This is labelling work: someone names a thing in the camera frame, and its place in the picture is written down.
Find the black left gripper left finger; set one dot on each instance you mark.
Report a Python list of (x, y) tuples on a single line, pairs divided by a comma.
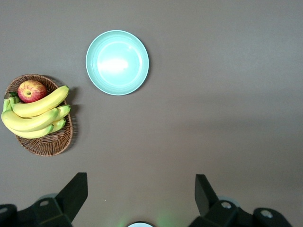
[(71, 196)]

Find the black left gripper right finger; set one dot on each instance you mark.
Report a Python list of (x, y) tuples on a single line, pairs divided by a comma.
[(206, 198)]

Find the pale green round plate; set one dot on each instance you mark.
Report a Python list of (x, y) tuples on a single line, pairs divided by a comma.
[(117, 63)]

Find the brown wicker basket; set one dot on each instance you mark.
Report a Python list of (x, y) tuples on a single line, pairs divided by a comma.
[(47, 144)]

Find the yellow banana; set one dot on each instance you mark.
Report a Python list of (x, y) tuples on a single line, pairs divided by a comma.
[(64, 111), (30, 134), (40, 106), (59, 124), (23, 123)]

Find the brown table mat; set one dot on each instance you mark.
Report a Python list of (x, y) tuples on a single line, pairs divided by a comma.
[(213, 118)]

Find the red yellow apple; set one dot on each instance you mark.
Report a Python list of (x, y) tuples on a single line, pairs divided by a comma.
[(32, 91)]

